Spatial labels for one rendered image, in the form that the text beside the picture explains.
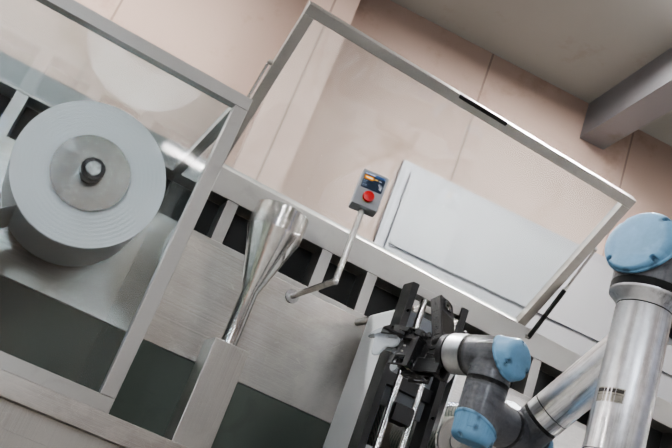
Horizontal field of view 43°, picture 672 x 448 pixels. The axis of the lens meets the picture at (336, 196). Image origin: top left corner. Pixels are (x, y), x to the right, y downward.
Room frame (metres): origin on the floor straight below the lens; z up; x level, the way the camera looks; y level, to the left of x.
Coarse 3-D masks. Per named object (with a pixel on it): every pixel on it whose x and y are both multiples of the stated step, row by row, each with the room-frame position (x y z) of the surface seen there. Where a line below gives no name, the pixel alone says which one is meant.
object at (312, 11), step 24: (336, 24) 1.87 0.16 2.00; (288, 48) 1.93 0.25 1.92; (384, 48) 1.90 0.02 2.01; (408, 72) 1.94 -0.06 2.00; (264, 96) 2.04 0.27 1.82; (456, 96) 1.98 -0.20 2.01; (504, 120) 2.02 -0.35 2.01; (528, 144) 2.06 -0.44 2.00; (576, 168) 2.10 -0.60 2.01; (624, 192) 2.16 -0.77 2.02; (600, 240) 2.27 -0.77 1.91; (408, 264) 2.40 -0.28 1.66; (576, 264) 2.34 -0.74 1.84; (552, 288) 2.41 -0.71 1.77; (528, 312) 2.49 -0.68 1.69; (528, 336) 2.51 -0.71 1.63
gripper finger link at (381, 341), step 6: (378, 330) 1.65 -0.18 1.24; (372, 336) 1.68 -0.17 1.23; (378, 336) 1.65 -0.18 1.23; (384, 336) 1.64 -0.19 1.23; (390, 336) 1.63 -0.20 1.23; (396, 336) 1.62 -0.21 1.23; (378, 342) 1.65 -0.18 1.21; (384, 342) 1.64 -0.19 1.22; (390, 342) 1.63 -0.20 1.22; (396, 342) 1.61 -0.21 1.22; (372, 348) 1.65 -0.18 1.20; (378, 348) 1.64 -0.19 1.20; (384, 348) 1.63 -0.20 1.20; (378, 354) 1.64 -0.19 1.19
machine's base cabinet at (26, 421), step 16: (0, 400) 1.54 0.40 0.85; (0, 416) 1.55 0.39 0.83; (16, 416) 1.55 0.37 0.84; (32, 416) 1.56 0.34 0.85; (0, 432) 1.55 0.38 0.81; (16, 432) 1.56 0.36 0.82; (32, 432) 1.56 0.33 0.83; (48, 432) 1.57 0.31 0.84; (64, 432) 1.58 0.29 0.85; (80, 432) 1.59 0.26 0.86
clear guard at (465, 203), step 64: (320, 64) 1.97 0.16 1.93; (384, 64) 1.95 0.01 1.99; (256, 128) 2.12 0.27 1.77; (320, 128) 2.10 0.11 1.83; (384, 128) 2.08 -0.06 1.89; (448, 128) 2.07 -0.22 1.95; (320, 192) 2.25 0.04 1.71; (384, 192) 2.23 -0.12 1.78; (448, 192) 2.21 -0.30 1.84; (512, 192) 2.19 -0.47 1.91; (576, 192) 2.17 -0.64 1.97; (448, 256) 2.38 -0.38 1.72; (512, 256) 2.35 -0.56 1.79
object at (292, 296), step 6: (324, 282) 2.05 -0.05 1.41; (330, 282) 2.01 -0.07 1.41; (336, 282) 2.00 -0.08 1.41; (306, 288) 2.16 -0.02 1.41; (312, 288) 2.12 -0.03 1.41; (318, 288) 2.09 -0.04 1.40; (288, 294) 2.27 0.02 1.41; (294, 294) 2.24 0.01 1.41; (300, 294) 2.21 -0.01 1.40; (288, 300) 2.27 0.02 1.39; (294, 300) 2.28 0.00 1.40
